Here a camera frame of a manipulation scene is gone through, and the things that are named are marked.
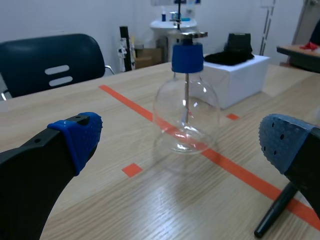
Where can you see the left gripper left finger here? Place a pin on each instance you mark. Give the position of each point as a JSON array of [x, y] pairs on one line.
[[32, 170]]

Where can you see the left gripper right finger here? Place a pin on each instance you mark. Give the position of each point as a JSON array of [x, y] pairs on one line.
[[295, 150]]

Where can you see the long black rod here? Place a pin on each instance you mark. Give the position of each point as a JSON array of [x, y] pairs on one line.
[[276, 210]]

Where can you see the white box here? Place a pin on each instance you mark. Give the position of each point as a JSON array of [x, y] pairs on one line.
[[240, 80]]

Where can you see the wooden desk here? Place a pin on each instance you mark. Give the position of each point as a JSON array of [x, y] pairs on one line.
[[300, 56]]

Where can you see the dark blue chair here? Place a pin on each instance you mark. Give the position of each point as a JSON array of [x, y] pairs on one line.
[[50, 65]]

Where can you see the black fur patch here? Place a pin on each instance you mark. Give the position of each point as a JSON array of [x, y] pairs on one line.
[[228, 58]]

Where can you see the clear glass flask blue stopper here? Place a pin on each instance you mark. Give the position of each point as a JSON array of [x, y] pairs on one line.
[[186, 100]]

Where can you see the black bag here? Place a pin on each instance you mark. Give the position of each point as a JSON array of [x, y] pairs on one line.
[[238, 41]]

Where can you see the brown cardboard box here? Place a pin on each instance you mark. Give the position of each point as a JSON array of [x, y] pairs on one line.
[[147, 58]]

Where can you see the white wash basin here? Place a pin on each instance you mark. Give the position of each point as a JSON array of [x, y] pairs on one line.
[[172, 27]]

